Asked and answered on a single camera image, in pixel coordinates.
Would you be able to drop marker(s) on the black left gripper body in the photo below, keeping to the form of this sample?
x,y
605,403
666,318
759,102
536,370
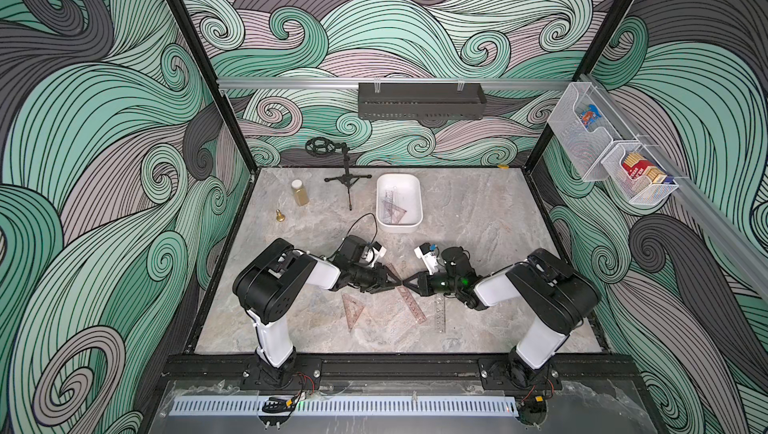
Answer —
x,y
369,280

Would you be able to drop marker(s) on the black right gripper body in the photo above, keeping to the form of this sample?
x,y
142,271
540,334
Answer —
x,y
429,282

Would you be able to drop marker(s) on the long pink ruler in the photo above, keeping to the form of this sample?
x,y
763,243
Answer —
x,y
407,297

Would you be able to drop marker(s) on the clear semicircle protractor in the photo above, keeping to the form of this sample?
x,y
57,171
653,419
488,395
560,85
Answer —
x,y
389,212

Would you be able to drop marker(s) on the white plastic storage box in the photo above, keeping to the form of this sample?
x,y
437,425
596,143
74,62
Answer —
x,y
409,197

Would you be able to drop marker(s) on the long clear ruler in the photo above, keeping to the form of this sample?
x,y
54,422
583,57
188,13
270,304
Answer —
x,y
440,314

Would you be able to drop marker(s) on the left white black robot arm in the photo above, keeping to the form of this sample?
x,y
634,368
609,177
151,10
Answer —
x,y
268,287

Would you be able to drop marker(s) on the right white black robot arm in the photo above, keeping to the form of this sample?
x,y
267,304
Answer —
x,y
559,296

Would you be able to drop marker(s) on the red box in bin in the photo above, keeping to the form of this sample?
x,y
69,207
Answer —
x,y
635,165

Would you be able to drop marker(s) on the spice jar with white lid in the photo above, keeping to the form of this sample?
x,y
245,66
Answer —
x,y
300,192

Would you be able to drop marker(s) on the blue red packet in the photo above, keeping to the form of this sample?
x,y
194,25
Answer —
x,y
590,116

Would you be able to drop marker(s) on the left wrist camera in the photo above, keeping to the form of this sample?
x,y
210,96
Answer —
x,y
354,250

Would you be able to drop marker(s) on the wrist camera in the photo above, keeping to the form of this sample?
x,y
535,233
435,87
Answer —
x,y
426,252
354,250

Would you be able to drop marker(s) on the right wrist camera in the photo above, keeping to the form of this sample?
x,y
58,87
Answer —
x,y
426,252

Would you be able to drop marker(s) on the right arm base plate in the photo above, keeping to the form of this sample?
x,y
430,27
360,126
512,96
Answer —
x,y
502,373

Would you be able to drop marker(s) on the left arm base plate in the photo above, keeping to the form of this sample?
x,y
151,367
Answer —
x,y
298,372

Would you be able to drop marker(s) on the clear wall bin upper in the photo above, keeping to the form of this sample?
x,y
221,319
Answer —
x,y
584,149

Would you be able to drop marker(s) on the clear wall bin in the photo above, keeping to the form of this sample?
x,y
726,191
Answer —
x,y
584,149
648,190

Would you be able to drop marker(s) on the clear wall bin lower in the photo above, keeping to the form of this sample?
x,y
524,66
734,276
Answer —
x,y
648,190

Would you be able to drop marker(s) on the black front frame beam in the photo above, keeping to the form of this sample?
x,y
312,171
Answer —
x,y
341,366

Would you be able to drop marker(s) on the white slotted cable duct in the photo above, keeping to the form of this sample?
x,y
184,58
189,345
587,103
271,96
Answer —
x,y
406,405

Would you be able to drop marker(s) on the aluminium rail right wall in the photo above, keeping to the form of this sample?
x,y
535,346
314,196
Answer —
x,y
747,260

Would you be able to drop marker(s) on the black vertical frame post right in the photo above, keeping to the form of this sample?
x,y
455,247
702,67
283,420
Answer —
x,y
616,13

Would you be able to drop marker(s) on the black vertical frame post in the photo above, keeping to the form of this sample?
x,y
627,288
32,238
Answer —
x,y
192,39
616,13

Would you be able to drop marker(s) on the black vertical frame post left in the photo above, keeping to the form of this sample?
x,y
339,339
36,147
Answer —
x,y
192,39

